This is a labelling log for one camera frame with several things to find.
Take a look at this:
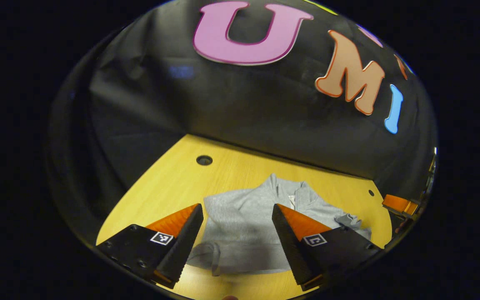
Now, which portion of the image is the black backdrop cloth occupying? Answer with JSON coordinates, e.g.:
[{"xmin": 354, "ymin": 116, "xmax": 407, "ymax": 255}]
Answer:
[{"xmin": 46, "ymin": 0, "xmax": 439, "ymax": 247}]

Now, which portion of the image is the grey zip-neck sweatshirt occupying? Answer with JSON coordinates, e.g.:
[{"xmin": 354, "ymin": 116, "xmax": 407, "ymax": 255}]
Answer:
[{"xmin": 185, "ymin": 173, "xmax": 372, "ymax": 277}]

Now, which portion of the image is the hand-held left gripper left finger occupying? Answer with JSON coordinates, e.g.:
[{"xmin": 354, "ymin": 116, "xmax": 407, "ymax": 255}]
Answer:
[{"xmin": 96, "ymin": 202, "xmax": 205, "ymax": 290}]

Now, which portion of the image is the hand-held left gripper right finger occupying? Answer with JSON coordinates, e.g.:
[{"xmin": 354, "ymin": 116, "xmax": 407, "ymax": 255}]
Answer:
[{"xmin": 271, "ymin": 203, "xmax": 385, "ymax": 292}]

